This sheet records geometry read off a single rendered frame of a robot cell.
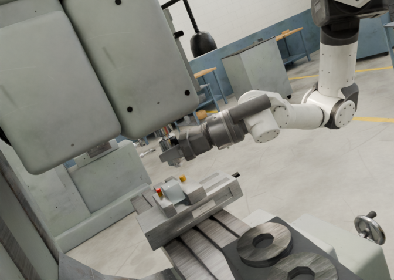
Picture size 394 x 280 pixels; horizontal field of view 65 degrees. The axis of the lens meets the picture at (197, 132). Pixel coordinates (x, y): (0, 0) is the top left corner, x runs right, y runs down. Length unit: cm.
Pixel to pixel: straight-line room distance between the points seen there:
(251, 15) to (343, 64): 810
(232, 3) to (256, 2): 74
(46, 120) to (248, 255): 42
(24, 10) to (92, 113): 21
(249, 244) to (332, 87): 53
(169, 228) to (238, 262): 52
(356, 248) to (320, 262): 63
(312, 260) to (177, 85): 42
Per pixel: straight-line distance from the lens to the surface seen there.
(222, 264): 86
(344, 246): 111
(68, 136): 62
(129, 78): 66
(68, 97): 62
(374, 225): 126
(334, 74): 90
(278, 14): 949
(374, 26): 661
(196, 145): 74
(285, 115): 82
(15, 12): 66
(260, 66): 534
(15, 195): 87
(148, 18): 69
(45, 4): 66
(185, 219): 104
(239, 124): 74
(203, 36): 88
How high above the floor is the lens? 144
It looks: 14 degrees down
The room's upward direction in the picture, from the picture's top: 23 degrees counter-clockwise
